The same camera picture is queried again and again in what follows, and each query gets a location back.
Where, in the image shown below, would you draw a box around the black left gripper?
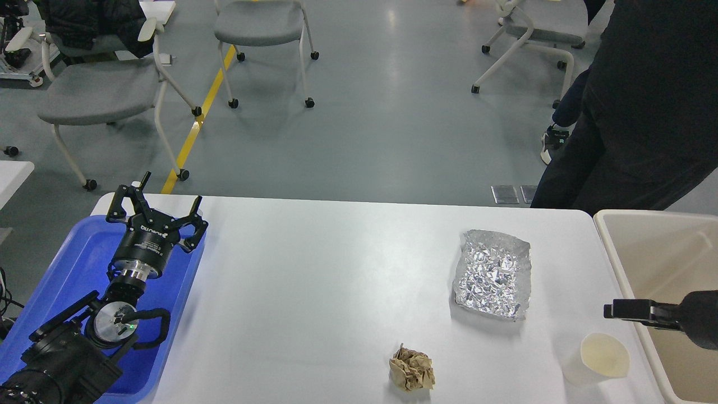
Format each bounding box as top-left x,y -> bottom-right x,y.
105,172 -> 209,279

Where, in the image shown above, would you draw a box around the translucent plastic cup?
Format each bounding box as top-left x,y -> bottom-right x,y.
561,333 -> 631,386

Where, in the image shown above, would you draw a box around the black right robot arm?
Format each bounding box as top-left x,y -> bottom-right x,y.
603,291 -> 717,351

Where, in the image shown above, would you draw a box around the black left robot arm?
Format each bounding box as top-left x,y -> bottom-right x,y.
2,173 -> 208,403

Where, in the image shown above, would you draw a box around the blue plastic tray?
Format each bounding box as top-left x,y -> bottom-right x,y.
1,215 -> 205,403

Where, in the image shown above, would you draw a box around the white side table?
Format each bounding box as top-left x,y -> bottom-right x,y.
1,160 -> 34,209

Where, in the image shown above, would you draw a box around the grey chair with jacket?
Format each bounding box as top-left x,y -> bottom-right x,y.
7,16 -> 202,191

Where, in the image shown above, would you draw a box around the black jacket on chair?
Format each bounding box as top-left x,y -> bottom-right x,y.
34,1 -> 153,57

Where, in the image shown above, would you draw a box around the grey chair centre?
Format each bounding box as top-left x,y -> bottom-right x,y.
214,1 -> 320,108

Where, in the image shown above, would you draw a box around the crumpled brown paper ball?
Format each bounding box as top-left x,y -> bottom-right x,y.
388,343 -> 436,393

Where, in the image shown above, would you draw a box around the crumpled aluminium foil tray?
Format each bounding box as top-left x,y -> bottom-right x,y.
452,229 -> 532,322

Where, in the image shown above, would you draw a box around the metal floor socket plates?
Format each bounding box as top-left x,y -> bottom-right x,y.
491,186 -> 537,205

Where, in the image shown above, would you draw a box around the grey chair right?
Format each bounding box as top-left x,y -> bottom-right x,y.
471,1 -> 589,108

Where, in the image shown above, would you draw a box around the person in black clothes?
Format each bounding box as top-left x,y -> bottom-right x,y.
531,1 -> 717,215

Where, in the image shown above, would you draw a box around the beige plastic bin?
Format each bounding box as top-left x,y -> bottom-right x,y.
594,210 -> 717,403

